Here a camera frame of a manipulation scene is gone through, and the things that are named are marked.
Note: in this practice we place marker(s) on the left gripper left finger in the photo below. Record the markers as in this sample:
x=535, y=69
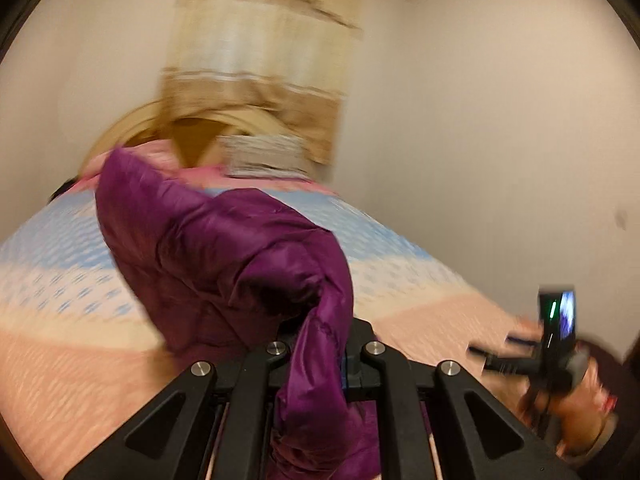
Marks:
x=211, y=422

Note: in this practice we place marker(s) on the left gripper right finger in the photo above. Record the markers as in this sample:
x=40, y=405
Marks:
x=439, y=422

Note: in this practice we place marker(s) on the purple puffer jacket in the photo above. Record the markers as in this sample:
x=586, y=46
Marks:
x=220, y=275

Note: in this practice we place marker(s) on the person's right hand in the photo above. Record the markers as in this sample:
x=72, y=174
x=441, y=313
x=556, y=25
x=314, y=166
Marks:
x=585, y=424

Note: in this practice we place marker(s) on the patterned bed quilt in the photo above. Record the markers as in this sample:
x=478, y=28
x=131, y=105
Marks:
x=79, y=356

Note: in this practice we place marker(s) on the striped grey pillow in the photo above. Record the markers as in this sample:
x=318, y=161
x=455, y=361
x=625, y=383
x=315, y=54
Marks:
x=268, y=156

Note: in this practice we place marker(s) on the folded pink blanket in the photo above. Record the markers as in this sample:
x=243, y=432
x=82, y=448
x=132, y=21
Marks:
x=160, y=154

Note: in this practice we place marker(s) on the cream wooden headboard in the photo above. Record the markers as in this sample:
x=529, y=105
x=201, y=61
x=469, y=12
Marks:
x=194, y=136

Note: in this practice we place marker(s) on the beige lace curtain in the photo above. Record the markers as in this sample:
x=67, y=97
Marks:
x=290, y=58

